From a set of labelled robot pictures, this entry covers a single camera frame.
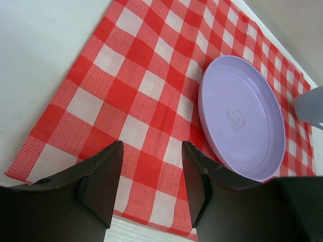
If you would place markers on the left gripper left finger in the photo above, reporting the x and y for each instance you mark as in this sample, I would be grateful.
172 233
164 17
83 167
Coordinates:
75 204

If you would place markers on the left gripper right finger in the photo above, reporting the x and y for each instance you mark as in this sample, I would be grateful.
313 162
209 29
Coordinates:
225 206

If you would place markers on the lilac plastic plate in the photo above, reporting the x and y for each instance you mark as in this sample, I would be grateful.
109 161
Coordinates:
241 118

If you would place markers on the white mug blue handle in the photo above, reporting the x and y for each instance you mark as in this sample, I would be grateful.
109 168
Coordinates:
309 107

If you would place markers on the red white checkered cloth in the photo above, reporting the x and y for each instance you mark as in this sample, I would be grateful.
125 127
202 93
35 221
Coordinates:
136 80

